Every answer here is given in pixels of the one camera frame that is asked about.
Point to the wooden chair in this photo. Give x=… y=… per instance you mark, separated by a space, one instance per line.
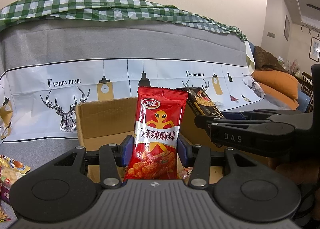
x=306 y=86

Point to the small wrapped candy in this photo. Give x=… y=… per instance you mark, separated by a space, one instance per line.
x=185 y=175

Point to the red alien print snack packet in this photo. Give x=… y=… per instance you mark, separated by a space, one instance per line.
x=155 y=129

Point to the white red label snack packet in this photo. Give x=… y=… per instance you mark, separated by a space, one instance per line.
x=5 y=177

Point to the black snack packet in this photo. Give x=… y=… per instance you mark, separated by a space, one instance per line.
x=202 y=101

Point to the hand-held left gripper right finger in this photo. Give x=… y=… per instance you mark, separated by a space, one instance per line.
x=182 y=150

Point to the purple snack packet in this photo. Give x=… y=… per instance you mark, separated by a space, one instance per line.
x=4 y=195

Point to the wall switch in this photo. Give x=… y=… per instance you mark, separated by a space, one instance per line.
x=271 y=35

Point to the green checked cloth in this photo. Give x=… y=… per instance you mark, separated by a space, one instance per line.
x=75 y=6

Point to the yellow snack packet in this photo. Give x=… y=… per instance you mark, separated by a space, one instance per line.
x=15 y=165

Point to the brown cloth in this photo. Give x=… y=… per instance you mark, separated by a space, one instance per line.
x=265 y=59

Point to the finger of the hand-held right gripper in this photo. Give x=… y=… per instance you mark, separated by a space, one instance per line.
x=250 y=116
x=250 y=135

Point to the cardboard box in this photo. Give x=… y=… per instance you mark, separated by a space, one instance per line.
x=100 y=119

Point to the wide framed wall picture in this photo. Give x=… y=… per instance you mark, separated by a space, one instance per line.
x=315 y=49

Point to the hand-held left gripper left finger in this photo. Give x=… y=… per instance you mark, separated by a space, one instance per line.
x=128 y=150

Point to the orange pillow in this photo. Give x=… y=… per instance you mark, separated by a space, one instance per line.
x=277 y=81

